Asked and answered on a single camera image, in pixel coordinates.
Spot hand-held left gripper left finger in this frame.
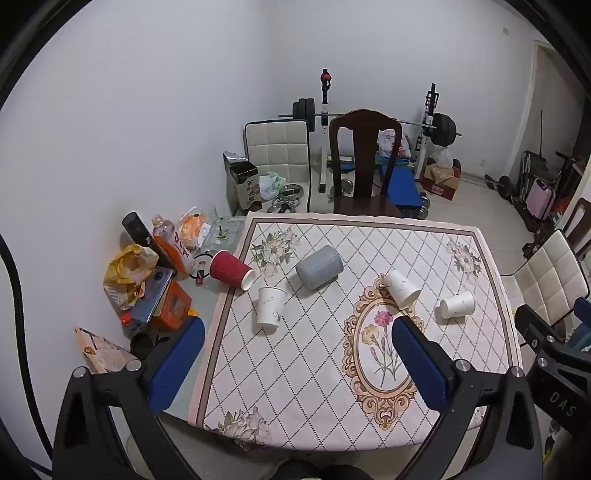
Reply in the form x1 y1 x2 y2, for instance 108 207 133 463
52 318 206 480

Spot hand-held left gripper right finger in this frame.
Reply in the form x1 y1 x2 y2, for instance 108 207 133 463
391 316 544 480

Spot white speckled paper cup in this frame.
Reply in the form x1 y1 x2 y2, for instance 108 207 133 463
381 270 422 310
439 290 476 319

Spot red ribbed paper cup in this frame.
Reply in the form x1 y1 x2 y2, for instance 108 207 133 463
209 250 256 291

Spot grey cup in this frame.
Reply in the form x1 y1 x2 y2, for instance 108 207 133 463
295 245 344 291

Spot white cup with dark marks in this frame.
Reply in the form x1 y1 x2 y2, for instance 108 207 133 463
256 287 287 330

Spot white padded chair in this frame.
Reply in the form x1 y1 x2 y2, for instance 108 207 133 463
500 229 588 326
244 119 312 214

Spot orange box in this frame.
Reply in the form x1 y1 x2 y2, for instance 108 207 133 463
151 281 193 329

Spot blue smartphone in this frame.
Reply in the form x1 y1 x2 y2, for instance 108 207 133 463
130 267 175 323

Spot printed booklet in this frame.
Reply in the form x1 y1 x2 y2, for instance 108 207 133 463
75 327 137 374

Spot floral diamond-pattern tablecloth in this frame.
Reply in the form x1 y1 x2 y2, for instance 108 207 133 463
188 212 524 450

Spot yellow plastic bag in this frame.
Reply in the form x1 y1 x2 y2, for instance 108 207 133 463
103 244 160 311

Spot pink suitcase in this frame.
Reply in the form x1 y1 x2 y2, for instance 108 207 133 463
526 178 556 220

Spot orange drink bottle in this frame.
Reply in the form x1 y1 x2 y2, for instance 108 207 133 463
151 213 197 277

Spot black cylinder bottle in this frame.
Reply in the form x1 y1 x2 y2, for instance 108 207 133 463
122 211 176 271

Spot orange snack bag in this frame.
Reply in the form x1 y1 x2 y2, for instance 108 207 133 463
178 206 212 252

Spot clear plastic container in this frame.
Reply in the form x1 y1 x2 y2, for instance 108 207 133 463
199 215 247 254

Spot black dumbbell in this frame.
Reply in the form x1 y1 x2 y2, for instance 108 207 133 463
485 174 514 200

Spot cardboard box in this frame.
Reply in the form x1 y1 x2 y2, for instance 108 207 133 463
421 158 462 200

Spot blue weight bench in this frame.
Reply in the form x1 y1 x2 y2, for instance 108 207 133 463
375 157 423 209

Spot printed white carton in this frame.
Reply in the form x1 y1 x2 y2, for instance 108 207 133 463
229 161 262 217

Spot dark wooden chair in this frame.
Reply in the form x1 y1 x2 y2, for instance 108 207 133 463
328 109 404 217

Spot metal pots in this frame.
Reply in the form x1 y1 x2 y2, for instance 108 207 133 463
268 183 306 214

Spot pale green plastic bag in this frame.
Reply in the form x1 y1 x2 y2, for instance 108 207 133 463
259 172 287 201

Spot grey box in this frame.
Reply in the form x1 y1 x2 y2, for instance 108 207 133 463
223 151 250 185

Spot black barbell with plates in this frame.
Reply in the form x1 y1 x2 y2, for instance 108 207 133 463
278 97 463 144

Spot red and white plastic bag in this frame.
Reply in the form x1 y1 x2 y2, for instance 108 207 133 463
377 128 413 160

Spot white barbell rack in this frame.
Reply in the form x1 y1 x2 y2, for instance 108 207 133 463
310 68 439 193

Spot black cable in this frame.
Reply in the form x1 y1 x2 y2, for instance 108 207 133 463
0 233 54 477

